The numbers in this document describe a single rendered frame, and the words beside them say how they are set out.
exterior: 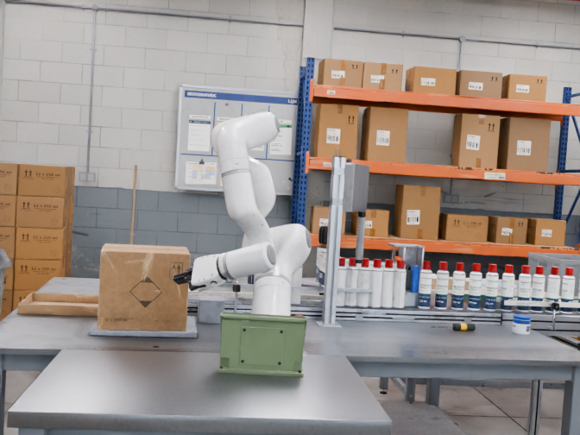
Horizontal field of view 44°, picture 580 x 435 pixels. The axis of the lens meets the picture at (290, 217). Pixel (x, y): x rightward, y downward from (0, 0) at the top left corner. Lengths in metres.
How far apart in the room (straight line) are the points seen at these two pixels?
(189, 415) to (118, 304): 0.85
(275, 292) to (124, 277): 0.57
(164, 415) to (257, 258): 0.55
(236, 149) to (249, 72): 5.28
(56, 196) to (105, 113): 1.66
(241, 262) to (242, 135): 0.38
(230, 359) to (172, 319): 0.48
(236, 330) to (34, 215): 4.08
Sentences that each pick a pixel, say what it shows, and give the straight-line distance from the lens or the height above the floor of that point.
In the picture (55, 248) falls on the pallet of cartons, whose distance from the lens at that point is 6.04.
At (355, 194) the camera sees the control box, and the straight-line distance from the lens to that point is 2.86.
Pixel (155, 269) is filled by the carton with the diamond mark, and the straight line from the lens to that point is 2.52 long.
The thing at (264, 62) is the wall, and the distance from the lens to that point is 7.43.
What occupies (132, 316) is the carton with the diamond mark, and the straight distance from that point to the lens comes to 2.54.
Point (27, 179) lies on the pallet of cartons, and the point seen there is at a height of 1.27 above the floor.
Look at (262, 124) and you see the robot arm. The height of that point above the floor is 1.56.
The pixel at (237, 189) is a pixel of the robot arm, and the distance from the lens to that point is 2.12.
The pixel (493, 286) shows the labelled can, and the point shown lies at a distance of 3.24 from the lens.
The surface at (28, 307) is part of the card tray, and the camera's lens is 2.91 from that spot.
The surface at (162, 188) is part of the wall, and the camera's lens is 7.35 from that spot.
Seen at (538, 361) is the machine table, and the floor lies 0.83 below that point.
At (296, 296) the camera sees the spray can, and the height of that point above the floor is 0.92.
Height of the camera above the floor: 1.40
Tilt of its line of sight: 3 degrees down
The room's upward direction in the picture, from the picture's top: 4 degrees clockwise
